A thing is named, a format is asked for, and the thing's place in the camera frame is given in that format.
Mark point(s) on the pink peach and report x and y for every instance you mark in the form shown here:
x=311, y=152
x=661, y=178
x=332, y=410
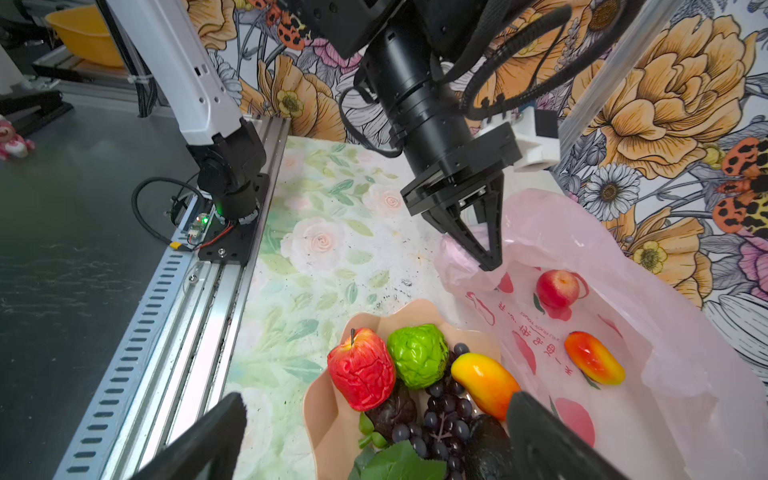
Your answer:
x=558, y=289

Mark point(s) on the pink plush toy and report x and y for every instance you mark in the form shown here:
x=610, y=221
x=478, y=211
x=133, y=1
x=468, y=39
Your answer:
x=12, y=144

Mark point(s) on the dark purple plum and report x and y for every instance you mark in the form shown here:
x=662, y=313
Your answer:
x=399, y=408

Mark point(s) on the green lime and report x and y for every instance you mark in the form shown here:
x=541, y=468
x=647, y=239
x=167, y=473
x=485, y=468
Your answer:
x=420, y=355

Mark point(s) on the dark avocado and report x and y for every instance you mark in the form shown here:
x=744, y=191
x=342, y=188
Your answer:
x=489, y=453

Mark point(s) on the left aluminium corner post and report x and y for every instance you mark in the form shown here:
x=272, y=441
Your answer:
x=650, y=21

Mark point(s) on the yellow plastic basin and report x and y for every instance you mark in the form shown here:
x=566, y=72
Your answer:
x=85, y=34

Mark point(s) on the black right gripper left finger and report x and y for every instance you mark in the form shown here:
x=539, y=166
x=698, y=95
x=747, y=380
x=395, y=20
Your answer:
x=207, y=450

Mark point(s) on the red yellow mango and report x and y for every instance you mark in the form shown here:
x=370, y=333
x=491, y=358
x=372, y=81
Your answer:
x=593, y=359

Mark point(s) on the dark grape bunch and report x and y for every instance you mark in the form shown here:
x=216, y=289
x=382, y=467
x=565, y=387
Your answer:
x=443, y=431

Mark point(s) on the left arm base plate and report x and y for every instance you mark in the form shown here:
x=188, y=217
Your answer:
x=233, y=240

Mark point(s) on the red apple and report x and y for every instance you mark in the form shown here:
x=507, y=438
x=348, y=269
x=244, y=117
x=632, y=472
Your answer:
x=362, y=370

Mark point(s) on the orange yellow mango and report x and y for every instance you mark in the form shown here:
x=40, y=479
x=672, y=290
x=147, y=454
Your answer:
x=489, y=384

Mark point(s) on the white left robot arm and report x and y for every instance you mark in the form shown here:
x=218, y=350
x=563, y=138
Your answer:
x=226, y=147

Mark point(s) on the aluminium front rail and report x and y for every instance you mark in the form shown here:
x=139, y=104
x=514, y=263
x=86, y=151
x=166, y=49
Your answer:
x=169, y=368

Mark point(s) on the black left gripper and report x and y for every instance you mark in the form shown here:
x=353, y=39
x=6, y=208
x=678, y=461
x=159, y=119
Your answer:
x=453, y=169

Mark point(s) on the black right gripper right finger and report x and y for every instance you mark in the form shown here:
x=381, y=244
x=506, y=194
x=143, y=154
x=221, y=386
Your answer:
x=545, y=448

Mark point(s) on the pink flower-shaped bowl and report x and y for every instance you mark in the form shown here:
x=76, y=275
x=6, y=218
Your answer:
x=331, y=424

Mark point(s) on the pink plastic bag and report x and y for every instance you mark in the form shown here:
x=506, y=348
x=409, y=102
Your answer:
x=689, y=407

